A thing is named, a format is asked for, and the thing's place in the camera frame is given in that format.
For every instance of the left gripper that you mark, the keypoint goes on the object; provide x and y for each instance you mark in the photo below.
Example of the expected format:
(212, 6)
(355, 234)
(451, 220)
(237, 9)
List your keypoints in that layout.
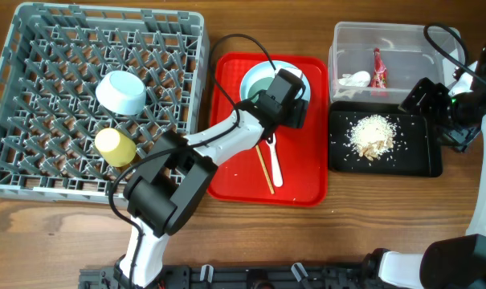
(299, 114)

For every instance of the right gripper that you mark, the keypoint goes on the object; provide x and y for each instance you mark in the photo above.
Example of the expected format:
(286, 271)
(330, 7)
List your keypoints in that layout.
(460, 139)

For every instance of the green bowl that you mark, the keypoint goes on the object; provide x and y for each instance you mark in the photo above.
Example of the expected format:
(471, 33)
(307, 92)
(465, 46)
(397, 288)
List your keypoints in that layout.
(259, 87)

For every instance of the wooden chopstick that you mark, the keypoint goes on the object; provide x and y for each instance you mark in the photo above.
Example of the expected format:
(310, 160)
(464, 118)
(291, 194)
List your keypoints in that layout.
(265, 170)

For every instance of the white plastic fork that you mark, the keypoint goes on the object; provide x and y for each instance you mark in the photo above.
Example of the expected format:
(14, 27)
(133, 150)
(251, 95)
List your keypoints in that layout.
(277, 177)

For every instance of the food scraps and rice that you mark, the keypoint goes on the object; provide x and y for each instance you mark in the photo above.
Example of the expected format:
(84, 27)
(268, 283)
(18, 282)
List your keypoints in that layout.
(373, 137)

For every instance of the red snack wrapper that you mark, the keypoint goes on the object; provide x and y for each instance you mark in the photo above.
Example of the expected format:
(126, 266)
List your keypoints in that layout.
(379, 78)

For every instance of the white tissue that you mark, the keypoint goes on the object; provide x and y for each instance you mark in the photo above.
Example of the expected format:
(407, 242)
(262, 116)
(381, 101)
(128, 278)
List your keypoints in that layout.
(360, 79)

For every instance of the light blue bowl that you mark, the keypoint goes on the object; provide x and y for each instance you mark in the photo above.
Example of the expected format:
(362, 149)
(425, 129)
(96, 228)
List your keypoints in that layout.
(122, 92)

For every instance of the yellow plastic cup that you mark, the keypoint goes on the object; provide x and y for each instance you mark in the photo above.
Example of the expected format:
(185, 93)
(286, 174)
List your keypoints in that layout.
(115, 147)

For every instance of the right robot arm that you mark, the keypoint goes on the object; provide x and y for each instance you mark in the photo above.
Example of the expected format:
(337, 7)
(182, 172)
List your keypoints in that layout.
(455, 262)

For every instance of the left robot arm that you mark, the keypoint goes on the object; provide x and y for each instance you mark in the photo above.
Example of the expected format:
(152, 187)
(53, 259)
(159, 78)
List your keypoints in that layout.
(166, 186)

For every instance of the grey plastic dishwasher rack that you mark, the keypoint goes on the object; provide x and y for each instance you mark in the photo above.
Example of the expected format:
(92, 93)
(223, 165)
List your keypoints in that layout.
(54, 58)

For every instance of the light blue round plate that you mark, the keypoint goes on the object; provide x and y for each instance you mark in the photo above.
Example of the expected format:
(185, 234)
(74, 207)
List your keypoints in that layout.
(264, 70)

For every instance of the red plastic tray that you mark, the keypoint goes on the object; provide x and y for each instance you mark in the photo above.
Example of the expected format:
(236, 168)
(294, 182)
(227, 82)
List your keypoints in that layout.
(302, 153)

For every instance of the clear plastic bin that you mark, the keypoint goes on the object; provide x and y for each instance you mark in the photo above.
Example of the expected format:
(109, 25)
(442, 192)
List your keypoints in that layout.
(407, 56)

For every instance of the black plastic tray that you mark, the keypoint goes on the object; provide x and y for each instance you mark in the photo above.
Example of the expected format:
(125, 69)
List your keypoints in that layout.
(415, 150)

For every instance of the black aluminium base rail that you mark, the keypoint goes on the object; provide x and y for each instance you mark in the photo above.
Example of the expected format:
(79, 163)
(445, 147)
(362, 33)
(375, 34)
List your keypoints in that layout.
(208, 276)

